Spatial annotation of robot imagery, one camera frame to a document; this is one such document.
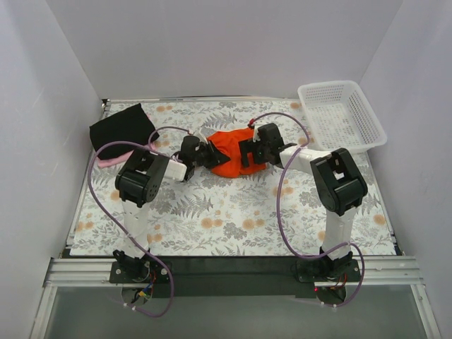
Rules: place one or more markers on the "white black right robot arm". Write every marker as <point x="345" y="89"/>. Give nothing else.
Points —
<point x="340" y="185"/>

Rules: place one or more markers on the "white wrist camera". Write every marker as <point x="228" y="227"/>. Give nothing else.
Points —
<point x="255" y="126"/>
<point x="200" y="136"/>

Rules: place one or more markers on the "white plastic basket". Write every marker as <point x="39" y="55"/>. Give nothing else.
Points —
<point x="340" y="116"/>

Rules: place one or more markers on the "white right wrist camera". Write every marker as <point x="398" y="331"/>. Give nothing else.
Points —
<point x="255" y="126"/>

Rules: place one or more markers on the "aluminium frame rail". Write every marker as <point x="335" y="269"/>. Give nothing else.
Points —
<point x="375" y="270"/>

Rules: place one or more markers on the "folded black t shirt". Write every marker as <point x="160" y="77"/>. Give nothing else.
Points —
<point x="131" y="124"/>

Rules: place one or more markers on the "folded pink t shirt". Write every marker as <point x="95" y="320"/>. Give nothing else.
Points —
<point x="114" y="154"/>

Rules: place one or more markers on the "orange t shirt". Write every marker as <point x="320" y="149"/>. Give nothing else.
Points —
<point x="227" y="142"/>

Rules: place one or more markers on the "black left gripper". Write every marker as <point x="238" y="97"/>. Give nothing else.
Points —
<point x="208" y="155"/>

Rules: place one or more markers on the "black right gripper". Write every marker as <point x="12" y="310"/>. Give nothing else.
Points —
<point x="245" y="154"/>

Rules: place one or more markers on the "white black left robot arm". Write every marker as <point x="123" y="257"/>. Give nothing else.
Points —
<point x="139" y="181"/>

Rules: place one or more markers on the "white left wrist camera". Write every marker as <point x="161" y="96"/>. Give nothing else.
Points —
<point x="200" y="136"/>

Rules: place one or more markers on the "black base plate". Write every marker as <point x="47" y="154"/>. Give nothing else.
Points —
<point x="224" y="276"/>

